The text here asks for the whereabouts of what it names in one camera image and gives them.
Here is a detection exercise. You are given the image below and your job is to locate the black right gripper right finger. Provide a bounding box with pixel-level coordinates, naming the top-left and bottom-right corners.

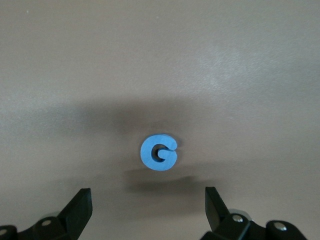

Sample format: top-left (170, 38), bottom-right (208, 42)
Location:
top-left (201, 186), bottom-right (309, 240)

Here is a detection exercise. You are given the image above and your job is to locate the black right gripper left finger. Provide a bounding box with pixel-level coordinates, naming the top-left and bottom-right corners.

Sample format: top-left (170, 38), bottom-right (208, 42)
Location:
top-left (0, 188), bottom-right (94, 240)

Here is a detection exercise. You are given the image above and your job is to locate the blue foam letter G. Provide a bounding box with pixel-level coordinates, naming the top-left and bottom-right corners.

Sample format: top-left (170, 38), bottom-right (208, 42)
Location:
top-left (139, 134), bottom-right (179, 172)

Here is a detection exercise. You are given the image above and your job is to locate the brown table cover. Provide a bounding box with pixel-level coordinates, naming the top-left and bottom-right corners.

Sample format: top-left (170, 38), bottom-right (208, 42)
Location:
top-left (0, 0), bottom-right (320, 240)

